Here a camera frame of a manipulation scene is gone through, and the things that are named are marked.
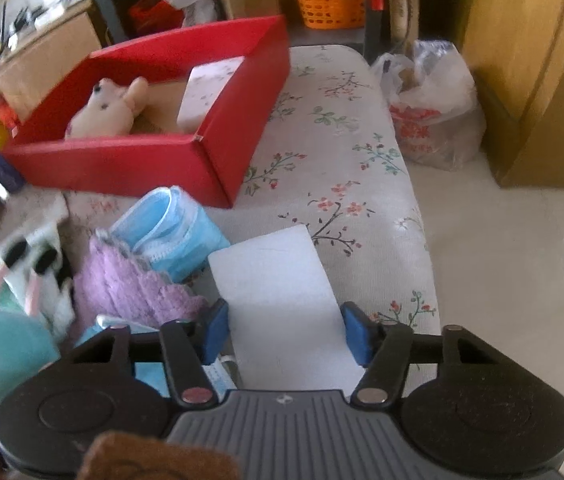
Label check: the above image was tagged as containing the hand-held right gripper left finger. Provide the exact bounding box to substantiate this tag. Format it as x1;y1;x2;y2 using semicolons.
64;299;231;407

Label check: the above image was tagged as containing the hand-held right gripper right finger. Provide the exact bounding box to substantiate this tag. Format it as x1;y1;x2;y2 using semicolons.
340;302;505;407

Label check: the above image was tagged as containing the purple towel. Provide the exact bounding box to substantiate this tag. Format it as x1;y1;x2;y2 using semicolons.
72;235;209;331

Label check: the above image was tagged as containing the red cardboard box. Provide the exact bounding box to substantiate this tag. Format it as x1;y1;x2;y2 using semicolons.
0;15;291;209

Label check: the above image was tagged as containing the teal and pink plush dragon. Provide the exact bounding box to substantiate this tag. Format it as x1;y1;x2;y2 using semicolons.
0;280;62;418

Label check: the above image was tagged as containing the stack of blue face masks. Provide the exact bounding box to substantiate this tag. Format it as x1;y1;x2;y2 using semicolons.
109;186;233;283

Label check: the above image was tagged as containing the brown plush toy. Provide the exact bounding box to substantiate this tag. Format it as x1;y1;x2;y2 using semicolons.
74;432;243;480

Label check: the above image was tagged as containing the red storage box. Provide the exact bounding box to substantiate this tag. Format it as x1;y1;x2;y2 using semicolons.
62;45;439;386

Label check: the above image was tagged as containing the black and white plush toy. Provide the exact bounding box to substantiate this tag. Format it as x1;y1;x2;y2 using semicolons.
0;220;76;338

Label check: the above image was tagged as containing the white floral packet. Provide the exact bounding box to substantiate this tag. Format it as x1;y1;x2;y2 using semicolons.
177;57;245;134

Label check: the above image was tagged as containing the white plastic bag red print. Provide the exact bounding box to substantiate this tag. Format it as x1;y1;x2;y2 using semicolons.
371;39;487;171

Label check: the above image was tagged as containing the beige plush toy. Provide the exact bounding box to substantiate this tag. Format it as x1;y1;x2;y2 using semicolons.
65;76;150;140

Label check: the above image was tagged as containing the low wooden media bench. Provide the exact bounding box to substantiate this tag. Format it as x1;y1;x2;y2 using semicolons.
0;0;107;123

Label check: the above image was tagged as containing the tall wooden cabinet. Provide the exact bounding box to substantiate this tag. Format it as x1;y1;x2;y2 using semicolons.
462;0;564;190

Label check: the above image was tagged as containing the red and white plastic bag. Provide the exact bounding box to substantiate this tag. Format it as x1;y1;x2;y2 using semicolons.
129;0;217;38

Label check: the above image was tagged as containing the orange plastic basket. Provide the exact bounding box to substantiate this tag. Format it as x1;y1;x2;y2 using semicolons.
290;0;367;29

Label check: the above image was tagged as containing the tall cardboard sheet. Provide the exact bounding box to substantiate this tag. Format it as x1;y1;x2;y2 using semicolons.
387;0;415;41

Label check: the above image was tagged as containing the black metal shelf rack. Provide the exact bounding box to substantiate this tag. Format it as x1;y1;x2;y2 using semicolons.
84;0;397;61

